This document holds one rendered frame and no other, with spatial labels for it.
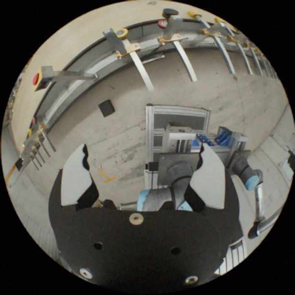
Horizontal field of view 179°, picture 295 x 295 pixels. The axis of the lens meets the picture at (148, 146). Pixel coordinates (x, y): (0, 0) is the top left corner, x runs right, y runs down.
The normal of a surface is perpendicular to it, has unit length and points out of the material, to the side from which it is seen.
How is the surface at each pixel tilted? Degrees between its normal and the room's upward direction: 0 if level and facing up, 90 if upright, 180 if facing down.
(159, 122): 0
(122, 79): 0
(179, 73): 0
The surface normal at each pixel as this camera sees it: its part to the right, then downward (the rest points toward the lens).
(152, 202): -0.15, -0.54
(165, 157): 0.02, 0.51
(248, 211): -0.50, -0.74
